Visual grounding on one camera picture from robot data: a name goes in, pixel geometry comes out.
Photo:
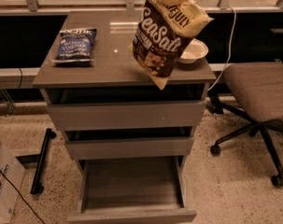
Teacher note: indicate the brown sea salt chip bag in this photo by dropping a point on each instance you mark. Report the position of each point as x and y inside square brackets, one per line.
[165, 29]

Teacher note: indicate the grey top drawer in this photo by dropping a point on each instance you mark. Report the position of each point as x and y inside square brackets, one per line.
[126, 116]

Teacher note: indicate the blue vinegar chip bag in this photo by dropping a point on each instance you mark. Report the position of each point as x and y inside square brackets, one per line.
[76, 45]

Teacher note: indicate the grey middle drawer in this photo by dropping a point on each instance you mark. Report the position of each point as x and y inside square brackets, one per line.
[129, 148]

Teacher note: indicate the grey drawer cabinet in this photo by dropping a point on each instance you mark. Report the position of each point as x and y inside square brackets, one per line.
[115, 77]

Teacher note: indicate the grey open bottom drawer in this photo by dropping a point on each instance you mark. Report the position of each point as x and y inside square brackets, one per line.
[132, 191]

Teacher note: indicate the white paper bowl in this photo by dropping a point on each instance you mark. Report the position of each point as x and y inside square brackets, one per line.
[194, 51]

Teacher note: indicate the grey office chair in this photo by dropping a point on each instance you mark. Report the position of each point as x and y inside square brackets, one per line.
[258, 88]

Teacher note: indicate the black metal bar stand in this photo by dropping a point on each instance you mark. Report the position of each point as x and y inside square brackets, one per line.
[37, 187]

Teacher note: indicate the white cardboard box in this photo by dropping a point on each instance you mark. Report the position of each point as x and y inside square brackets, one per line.
[11, 176]

